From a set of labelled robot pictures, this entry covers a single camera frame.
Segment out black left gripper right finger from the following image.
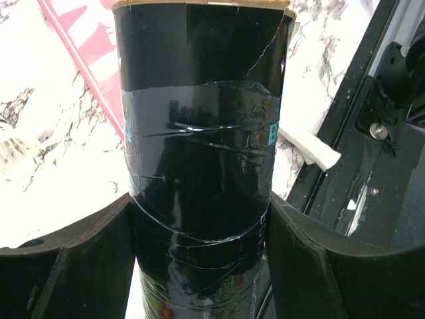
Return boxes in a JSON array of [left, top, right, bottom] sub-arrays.
[[266, 195, 424, 318]]

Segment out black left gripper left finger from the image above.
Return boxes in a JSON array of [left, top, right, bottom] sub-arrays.
[[1, 194, 135, 318]]

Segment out white feather shuttlecock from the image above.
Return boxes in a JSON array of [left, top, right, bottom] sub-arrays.
[[1, 122, 43, 179]]

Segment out black shuttlecock tube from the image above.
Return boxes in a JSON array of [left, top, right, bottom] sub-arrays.
[[112, 1, 296, 318]]

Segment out pink badminton racket left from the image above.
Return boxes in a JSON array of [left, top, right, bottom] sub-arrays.
[[279, 126, 341, 171]]

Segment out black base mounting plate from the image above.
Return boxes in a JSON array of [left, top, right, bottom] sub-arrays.
[[288, 1, 424, 250]]

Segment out pink racket bag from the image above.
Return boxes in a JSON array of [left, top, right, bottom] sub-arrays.
[[38, 0, 124, 137]]

